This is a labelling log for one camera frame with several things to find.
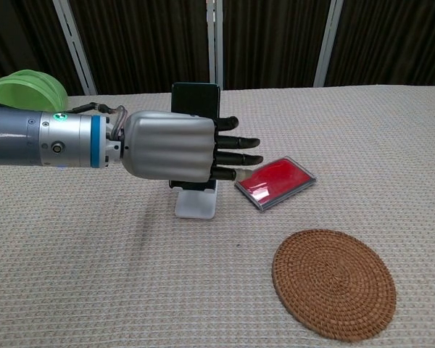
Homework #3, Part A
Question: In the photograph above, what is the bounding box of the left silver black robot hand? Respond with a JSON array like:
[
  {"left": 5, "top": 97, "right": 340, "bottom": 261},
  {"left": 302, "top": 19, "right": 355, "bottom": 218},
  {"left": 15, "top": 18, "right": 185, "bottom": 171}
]
[{"left": 120, "top": 110, "right": 264, "bottom": 183}]

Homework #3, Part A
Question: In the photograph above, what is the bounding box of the black smartphone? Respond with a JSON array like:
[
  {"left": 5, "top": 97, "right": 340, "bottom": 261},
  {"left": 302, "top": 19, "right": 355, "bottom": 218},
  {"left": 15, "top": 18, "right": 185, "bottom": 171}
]
[{"left": 168, "top": 82, "right": 222, "bottom": 191}]

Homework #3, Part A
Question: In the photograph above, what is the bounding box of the white phone stand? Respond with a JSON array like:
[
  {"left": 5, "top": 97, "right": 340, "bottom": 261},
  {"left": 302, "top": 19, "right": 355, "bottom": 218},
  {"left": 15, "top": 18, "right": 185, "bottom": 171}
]
[{"left": 174, "top": 179, "right": 220, "bottom": 220}]

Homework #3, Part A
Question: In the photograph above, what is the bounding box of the red silver card case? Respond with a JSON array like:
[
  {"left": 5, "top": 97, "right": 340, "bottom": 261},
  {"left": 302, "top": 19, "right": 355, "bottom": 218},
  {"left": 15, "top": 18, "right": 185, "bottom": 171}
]
[{"left": 233, "top": 155, "right": 318, "bottom": 213}]

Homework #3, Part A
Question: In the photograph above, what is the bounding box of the black pleated screen curtain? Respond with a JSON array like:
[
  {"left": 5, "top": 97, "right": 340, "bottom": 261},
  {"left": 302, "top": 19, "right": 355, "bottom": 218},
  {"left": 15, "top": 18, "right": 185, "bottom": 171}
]
[{"left": 0, "top": 0, "right": 435, "bottom": 97}]

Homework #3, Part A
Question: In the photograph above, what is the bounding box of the beige woven tablecloth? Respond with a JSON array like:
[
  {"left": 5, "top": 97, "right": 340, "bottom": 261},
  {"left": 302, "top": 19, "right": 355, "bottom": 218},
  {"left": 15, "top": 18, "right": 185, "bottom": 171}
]
[{"left": 0, "top": 83, "right": 435, "bottom": 348}]

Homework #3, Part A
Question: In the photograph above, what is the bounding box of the green plastic bucket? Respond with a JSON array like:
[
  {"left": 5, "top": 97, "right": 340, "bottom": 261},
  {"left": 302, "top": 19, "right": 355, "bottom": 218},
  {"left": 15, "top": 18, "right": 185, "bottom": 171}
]
[{"left": 0, "top": 69, "right": 70, "bottom": 114}]

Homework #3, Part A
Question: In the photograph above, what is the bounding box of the round woven rattan coaster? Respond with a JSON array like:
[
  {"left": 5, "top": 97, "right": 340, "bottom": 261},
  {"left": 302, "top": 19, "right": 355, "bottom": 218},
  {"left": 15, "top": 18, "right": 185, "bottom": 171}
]
[{"left": 271, "top": 228, "right": 397, "bottom": 342}]

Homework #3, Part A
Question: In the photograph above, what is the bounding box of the thin wrist cable bundle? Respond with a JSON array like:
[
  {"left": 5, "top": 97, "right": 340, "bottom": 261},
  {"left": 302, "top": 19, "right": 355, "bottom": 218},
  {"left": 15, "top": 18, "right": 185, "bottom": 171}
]
[{"left": 62, "top": 102, "right": 127, "bottom": 126}]

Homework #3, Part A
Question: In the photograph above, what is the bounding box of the grey metal screen frame post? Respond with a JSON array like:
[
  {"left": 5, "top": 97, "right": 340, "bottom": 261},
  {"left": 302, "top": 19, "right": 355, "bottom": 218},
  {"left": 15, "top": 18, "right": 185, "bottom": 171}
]
[
  {"left": 312, "top": 0, "right": 346, "bottom": 88},
  {"left": 205, "top": 0, "right": 225, "bottom": 91},
  {"left": 51, "top": 0, "right": 98, "bottom": 96}
]

